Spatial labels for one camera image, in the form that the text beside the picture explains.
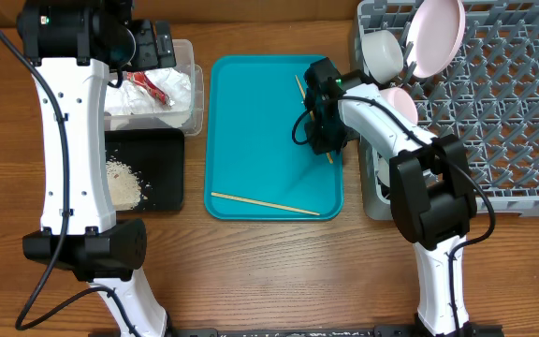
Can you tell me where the red snack wrapper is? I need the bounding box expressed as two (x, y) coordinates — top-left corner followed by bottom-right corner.
(126, 72), (170, 105)

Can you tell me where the wooden chopstick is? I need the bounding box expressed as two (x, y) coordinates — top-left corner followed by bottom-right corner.
(211, 192), (320, 216)
(295, 75), (334, 165)

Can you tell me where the clear plastic bin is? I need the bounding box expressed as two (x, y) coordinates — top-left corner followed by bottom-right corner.
(104, 39), (204, 136)

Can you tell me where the white paper cup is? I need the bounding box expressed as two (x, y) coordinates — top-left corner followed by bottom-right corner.
(376, 156), (390, 187)

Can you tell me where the grey dishwasher rack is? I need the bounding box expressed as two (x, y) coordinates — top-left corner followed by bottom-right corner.
(348, 0), (539, 221)

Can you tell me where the white napkin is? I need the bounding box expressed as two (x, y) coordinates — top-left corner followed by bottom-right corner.
(105, 68), (192, 128)

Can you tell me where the teal serving tray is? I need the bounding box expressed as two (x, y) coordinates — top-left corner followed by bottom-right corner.
(203, 53), (344, 222)

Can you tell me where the grey bowl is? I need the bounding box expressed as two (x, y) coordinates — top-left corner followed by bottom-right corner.
(361, 30), (403, 84)

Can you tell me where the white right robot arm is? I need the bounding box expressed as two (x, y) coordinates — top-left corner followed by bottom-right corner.
(295, 58), (477, 336)

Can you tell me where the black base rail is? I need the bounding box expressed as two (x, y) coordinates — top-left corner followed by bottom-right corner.
(89, 311), (504, 337)

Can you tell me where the large pink plate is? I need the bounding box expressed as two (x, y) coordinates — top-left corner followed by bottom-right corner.
(405, 0), (465, 79)

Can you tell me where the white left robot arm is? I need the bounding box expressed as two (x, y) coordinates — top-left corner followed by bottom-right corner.
(17, 1), (175, 336)

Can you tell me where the pile of rice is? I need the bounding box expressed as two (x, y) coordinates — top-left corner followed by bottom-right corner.
(106, 154), (150, 212)

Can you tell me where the black plastic tray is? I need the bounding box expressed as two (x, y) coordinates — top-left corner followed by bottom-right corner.
(105, 128), (185, 212)

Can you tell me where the small pink bowl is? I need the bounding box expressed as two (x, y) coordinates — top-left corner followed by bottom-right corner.
(379, 87), (418, 125)

